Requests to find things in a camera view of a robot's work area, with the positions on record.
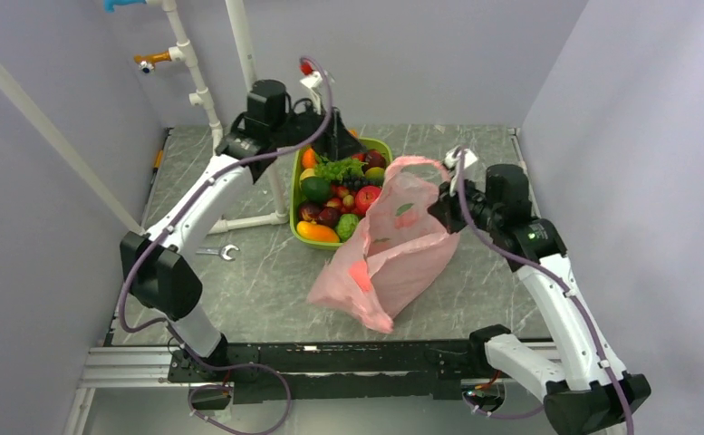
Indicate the orange handled tool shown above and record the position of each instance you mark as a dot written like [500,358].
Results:
[157,161]

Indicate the green plastic fruit tray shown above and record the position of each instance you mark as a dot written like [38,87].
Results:
[296,196]

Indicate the green grape bunch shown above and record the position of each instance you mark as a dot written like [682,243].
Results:
[338,170]

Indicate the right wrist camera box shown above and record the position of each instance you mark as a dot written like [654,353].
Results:
[463,159]

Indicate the large red apple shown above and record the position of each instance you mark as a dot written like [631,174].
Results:
[365,197]

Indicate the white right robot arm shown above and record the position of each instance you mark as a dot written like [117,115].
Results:
[589,390]

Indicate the dark grape bunch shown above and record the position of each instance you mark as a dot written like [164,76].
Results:
[354,183]

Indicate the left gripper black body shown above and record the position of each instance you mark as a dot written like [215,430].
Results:
[328,145]

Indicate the pink plastic bag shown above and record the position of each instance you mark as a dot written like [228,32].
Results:
[395,253]

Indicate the orange tangerine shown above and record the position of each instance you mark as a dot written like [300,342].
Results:
[308,159]

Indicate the dark purple plum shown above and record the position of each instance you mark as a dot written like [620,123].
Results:
[309,211]

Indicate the yellow orange mango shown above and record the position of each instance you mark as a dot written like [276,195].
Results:
[316,232]

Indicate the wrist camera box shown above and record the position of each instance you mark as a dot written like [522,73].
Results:
[313,83]
[463,159]

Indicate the green yellow mango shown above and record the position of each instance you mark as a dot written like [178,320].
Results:
[375,175]

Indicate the steel wrench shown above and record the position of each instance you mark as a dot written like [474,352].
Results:
[226,253]

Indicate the blue pipe fitting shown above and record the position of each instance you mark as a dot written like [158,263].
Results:
[111,5]

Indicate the orange pipe valve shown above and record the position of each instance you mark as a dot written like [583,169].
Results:
[147,63]

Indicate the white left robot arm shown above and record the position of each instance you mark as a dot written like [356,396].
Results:
[159,285]

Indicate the dark red apple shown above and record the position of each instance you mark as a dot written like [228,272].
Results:
[374,159]

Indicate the white pvc pipe frame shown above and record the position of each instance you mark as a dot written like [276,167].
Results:
[183,51]

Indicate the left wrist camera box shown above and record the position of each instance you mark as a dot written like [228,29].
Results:
[313,83]

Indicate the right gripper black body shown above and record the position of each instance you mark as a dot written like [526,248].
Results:
[455,215]

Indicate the dark green avocado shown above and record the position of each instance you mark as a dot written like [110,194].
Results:
[316,189]

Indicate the light green sugar apple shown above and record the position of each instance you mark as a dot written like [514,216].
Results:
[346,226]

